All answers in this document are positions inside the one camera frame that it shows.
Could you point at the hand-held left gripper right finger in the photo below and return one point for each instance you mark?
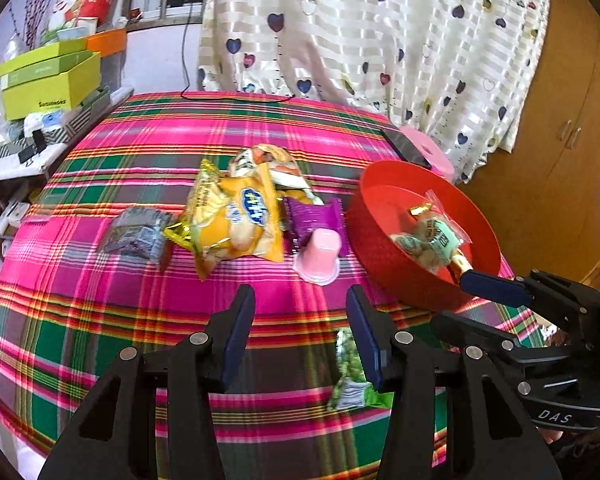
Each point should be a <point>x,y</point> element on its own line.
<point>362,330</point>

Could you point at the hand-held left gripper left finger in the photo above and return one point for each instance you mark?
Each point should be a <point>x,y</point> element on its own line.
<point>240,330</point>

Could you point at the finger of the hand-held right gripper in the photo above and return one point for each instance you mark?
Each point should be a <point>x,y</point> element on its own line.
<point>460,330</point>
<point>495,287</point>

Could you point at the green pea snack packet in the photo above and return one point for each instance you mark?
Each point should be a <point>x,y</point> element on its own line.
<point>350,360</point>

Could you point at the clear candy packet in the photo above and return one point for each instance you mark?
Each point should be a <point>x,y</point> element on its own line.
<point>430,240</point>

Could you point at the pink jelly cup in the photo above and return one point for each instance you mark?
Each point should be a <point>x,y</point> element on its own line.
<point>320,255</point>

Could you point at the yellow chip bag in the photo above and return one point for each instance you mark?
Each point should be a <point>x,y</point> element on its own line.
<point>240,225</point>

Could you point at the red plastic bowl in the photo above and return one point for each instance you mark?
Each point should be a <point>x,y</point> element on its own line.
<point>380,210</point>

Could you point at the gold-edged yellow snack packet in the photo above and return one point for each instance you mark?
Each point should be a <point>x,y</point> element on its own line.
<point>200,195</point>

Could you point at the grey snack packet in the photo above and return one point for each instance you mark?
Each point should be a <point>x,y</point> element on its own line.
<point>135,232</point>

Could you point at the white and orange snack bag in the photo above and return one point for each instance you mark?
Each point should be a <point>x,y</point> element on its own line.
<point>275,165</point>

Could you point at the purple snack packet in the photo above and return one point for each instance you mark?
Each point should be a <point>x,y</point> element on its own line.
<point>312,217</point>

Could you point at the pink tissue roll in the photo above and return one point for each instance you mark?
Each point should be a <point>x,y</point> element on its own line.
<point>432,152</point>

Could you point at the black smartphone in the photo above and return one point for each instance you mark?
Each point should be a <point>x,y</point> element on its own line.
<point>405,147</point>

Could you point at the wooden wardrobe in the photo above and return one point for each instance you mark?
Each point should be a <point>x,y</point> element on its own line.
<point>570,110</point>

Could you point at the black and white striped box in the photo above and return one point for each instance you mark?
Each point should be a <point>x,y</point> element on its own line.
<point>87,115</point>

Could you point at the heart print curtain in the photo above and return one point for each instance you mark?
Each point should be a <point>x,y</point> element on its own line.
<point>380,40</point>

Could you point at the green cardboard box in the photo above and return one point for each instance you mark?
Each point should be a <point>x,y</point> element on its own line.
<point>55,90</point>

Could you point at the orange box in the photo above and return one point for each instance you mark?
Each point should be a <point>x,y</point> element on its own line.
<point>107,41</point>

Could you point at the green box lid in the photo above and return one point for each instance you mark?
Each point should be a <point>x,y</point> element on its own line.
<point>40,60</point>

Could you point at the red diaper pack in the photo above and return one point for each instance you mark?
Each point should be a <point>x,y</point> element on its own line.
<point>67,0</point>

